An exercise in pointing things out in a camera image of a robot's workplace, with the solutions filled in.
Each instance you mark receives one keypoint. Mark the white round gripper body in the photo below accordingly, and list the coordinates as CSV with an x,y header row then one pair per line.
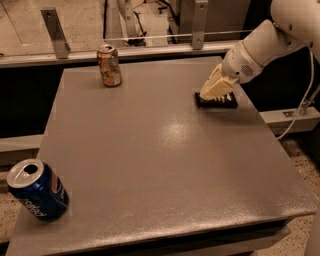
x,y
239,65

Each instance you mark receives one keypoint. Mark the black rxbar chocolate bar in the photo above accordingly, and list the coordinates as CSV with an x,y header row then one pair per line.
x,y
226,101

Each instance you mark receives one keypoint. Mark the grey metal bracket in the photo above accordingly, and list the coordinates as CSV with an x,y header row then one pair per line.
x,y
199,23
55,31

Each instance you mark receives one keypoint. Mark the left grey metal bracket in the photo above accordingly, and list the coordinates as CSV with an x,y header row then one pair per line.
x,y
55,31

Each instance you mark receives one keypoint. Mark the blue pepsi can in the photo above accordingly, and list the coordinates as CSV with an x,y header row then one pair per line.
x,y
38,189

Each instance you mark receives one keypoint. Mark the brown orange soda can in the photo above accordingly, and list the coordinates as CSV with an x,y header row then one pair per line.
x,y
108,62

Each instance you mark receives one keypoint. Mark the right grey metal bracket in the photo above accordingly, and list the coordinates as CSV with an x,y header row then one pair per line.
x,y
199,23

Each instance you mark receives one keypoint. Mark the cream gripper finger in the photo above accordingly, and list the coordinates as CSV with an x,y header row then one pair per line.
x,y
218,84

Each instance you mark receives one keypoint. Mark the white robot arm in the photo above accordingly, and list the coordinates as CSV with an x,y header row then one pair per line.
x,y
295,24

